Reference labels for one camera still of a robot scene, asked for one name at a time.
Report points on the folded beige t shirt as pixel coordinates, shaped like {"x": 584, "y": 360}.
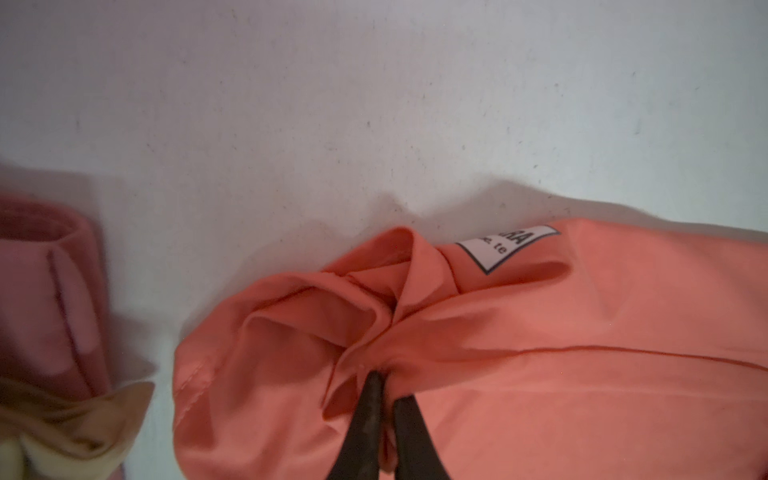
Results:
{"x": 44, "y": 436}

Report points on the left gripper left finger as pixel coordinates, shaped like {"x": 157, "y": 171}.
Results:
{"x": 358, "y": 458}

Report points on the coral orange t shirt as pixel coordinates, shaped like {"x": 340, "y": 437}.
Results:
{"x": 578, "y": 350}

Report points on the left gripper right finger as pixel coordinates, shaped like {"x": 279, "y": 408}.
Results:
{"x": 417, "y": 457}

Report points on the folded pink t shirt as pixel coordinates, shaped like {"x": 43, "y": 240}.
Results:
{"x": 53, "y": 299}

